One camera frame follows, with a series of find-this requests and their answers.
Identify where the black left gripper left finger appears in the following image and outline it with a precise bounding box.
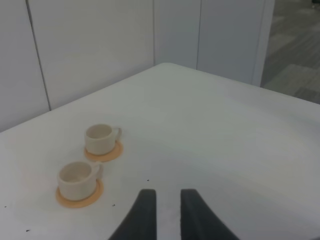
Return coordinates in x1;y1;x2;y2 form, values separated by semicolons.
110;189;157;240

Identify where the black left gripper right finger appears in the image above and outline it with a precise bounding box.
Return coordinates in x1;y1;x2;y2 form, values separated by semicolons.
180;189;238;240

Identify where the near orange coaster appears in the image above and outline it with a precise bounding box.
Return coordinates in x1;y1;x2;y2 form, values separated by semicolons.
55;179;104;209

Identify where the orange coaster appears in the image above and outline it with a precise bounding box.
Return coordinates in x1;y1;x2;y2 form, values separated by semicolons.
84;141;124;163
55;179;104;209

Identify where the far orange coaster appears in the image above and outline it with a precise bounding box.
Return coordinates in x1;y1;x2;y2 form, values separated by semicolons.
84;141;124;163

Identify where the near white teacup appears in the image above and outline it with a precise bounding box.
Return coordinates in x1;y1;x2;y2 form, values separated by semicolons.
57;161;104;201

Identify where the white teacup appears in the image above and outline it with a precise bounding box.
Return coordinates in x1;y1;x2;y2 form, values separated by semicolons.
84;123;123;156
57;161;104;201

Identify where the far white teacup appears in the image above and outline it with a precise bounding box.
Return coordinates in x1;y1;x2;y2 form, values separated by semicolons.
84;123;123;156

